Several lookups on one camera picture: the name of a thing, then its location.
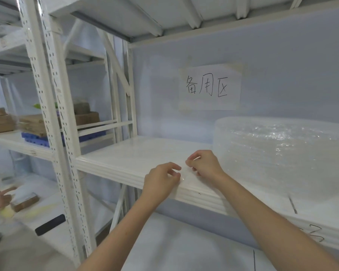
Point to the clear plastic film piece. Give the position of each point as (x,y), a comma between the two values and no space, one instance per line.
(184,175)

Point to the white metal shelving rack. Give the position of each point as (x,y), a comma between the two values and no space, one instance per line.
(31,64)
(147,155)

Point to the blue plastic tray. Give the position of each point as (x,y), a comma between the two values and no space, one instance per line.
(36,138)

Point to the person's left hand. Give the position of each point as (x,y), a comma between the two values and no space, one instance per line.
(158,183)

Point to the green plastic item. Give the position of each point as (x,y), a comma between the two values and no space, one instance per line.
(38,105)

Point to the large flat cardboard stack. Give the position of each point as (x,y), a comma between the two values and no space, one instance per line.
(84,118)

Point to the person's left forearm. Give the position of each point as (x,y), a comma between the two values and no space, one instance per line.
(124,231)

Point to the white handwritten paper sign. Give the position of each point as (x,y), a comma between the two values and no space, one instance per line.
(209,87)

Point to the clear bubble wrap roll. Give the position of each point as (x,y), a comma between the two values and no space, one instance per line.
(282,155)

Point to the person's right forearm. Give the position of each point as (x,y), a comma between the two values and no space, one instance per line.
(265,222)

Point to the small brown cardboard box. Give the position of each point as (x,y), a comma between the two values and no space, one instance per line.
(24,202)

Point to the black smartphone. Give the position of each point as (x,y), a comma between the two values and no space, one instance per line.
(50,224)

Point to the person's right hand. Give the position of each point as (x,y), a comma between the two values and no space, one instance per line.
(209,166)

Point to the small flat cardboard stack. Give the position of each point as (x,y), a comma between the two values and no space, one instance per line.
(0,121)

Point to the person's left thumb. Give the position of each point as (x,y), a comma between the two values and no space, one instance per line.
(175,177)

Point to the person's right thumb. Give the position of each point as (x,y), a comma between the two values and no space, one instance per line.
(196,170)

